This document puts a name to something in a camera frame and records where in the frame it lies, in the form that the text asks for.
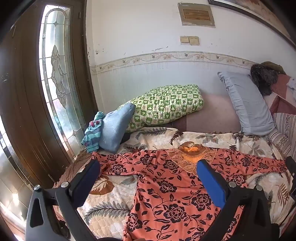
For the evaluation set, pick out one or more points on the leaf print quilt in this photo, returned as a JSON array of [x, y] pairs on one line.
[[111, 208]]

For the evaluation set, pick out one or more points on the striped knit sweater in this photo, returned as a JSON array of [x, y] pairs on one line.
[[92, 136]]

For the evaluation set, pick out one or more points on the frosted glass side panel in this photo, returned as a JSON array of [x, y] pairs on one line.
[[9, 185]]

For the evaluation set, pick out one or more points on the striped bed sheet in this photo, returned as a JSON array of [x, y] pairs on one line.
[[283, 132]]

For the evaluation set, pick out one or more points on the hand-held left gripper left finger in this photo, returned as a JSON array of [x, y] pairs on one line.
[[91, 172]]

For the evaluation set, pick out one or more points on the wooden door with stained glass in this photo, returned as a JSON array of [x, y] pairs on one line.
[[23, 92]]

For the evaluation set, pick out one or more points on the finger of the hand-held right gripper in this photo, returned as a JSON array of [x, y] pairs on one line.
[[291, 165]]

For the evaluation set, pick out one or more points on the light blue garment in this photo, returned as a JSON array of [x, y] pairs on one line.
[[113, 132]]

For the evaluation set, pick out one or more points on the olive cloth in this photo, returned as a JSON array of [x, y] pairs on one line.
[[276, 67]]

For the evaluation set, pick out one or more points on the maroon and pink blanket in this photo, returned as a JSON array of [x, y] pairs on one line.
[[281, 97]]

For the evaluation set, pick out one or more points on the dark furry cloth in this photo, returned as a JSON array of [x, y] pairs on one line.
[[262, 78]]

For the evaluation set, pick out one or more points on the mauve bed sheet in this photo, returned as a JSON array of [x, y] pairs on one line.
[[212, 115]]

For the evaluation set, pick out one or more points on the orange floral shirt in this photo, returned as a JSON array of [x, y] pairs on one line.
[[166, 197]]

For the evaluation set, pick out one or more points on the framed wall picture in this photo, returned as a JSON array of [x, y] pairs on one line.
[[254, 16]]

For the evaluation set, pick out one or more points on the beige light switch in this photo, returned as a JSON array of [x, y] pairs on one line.
[[184, 39], [194, 40]]

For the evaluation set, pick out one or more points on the green checkered pillow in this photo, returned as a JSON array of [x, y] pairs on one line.
[[166, 104]]

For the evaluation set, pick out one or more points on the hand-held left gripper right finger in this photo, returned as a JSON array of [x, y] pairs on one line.
[[212, 183]]

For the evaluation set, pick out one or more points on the wall plaque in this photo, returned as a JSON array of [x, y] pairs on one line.
[[196, 14]]

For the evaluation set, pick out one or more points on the white cloth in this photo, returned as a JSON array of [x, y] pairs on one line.
[[292, 83]]

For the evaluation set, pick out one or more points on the blue-grey pillow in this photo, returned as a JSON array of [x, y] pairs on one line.
[[247, 106]]

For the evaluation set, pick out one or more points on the brown fringed bedspread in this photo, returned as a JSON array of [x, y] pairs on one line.
[[74, 164]]

